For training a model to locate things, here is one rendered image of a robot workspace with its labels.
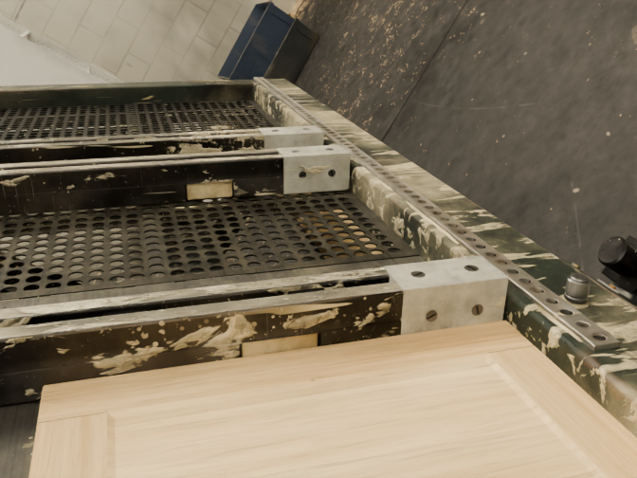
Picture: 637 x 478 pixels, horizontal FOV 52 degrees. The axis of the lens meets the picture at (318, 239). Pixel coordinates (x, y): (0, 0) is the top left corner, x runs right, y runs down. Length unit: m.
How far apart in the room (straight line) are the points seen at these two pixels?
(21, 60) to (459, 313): 3.74
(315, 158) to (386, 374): 0.60
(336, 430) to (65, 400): 0.24
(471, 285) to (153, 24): 5.05
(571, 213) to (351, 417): 1.57
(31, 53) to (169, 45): 1.67
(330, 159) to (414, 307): 0.54
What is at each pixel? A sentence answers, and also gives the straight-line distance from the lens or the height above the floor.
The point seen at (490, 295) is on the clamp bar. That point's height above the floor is 0.93.
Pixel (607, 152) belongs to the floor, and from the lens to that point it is 2.13.
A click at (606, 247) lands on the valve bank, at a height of 0.79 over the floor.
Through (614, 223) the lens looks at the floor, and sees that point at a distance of 1.98.
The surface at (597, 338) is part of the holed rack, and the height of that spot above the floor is 0.88.
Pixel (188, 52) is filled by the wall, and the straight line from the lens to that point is 5.67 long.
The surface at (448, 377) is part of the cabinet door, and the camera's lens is 0.66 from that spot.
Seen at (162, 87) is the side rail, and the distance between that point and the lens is 2.04.
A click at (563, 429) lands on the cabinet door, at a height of 0.94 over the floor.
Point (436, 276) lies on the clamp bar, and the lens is 0.73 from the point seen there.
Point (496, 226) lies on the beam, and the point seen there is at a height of 0.83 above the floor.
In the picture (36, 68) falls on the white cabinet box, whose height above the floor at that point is 1.50.
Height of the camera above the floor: 1.42
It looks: 26 degrees down
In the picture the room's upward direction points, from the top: 63 degrees counter-clockwise
